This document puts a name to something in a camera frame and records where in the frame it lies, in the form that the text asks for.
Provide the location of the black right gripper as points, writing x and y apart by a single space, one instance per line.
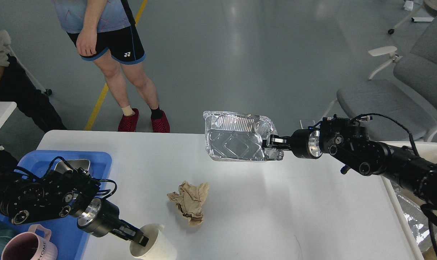
304 143

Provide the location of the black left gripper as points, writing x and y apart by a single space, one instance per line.
102 217

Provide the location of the cream paper cup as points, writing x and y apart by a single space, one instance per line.
158 246

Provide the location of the aluminium foil tray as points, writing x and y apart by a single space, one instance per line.
231 136

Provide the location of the brown paper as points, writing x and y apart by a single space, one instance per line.
189 201

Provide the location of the square stainless steel tray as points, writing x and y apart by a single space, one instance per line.
79 165

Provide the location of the pink plastic mug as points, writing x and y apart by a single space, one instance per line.
31 245

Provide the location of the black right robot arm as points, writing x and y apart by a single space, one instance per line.
347 140

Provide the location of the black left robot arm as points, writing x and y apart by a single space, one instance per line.
27 198

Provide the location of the grey office chair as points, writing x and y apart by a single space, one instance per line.
418 71

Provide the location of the white chair base far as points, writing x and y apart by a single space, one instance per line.
412 18

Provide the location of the cream waste bin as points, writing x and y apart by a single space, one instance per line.
429 152

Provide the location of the seated person at left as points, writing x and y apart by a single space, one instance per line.
15 86

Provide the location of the standing person in shorts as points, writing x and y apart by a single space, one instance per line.
104 32

